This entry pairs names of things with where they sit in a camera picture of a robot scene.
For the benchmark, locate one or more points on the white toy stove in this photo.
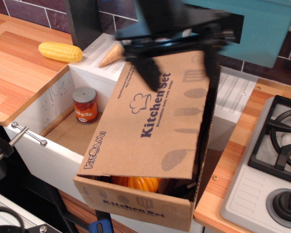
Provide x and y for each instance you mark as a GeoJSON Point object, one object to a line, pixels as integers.
{"type": "Point", "coordinates": [245, 202]}

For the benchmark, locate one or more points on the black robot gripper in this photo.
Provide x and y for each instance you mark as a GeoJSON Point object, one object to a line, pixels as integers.
{"type": "Point", "coordinates": [171, 26]}

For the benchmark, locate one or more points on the brown cardboard kitchen set box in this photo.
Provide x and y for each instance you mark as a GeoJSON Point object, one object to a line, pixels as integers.
{"type": "Point", "coordinates": [143, 133]}

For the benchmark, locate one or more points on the metal clamp bar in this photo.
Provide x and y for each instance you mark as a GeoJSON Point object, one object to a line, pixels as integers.
{"type": "Point", "coordinates": [22, 132]}

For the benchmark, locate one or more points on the black stove grate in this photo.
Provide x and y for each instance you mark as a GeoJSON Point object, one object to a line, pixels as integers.
{"type": "Point", "coordinates": [272, 150]}

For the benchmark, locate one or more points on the blue black clamp handle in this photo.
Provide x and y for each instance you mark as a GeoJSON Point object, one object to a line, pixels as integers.
{"type": "Point", "coordinates": [103, 223]}

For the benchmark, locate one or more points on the orange toy pumpkin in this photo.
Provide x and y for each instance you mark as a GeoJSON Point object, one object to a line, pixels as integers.
{"type": "Point", "coordinates": [141, 183]}

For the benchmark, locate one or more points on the toy tomato can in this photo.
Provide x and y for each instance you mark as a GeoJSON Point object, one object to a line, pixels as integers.
{"type": "Point", "coordinates": [85, 104]}

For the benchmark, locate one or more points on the dark vertical post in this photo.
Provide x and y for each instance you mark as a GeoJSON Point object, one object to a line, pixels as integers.
{"type": "Point", "coordinates": [84, 21]}

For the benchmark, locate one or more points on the yellow toy corn cob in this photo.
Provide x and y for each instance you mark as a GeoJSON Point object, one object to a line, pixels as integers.
{"type": "Point", "coordinates": [60, 51]}

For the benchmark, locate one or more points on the toy ice cream cone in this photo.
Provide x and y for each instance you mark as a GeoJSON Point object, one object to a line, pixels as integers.
{"type": "Point", "coordinates": [113, 55]}

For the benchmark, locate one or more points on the black stove knob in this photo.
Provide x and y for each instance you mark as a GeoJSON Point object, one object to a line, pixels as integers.
{"type": "Point", "coordinates": [278, 205]}

